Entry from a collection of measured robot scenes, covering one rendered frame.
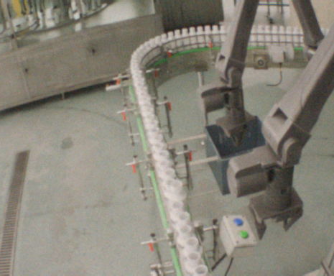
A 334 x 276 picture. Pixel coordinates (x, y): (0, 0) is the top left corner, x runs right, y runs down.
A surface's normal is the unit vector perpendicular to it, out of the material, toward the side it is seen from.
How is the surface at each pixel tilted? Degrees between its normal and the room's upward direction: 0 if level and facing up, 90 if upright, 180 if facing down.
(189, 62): 89
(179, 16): 90
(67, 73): 90
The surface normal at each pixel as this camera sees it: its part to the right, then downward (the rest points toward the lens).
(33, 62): 0.18, 0.52
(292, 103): -0.84, -0.36
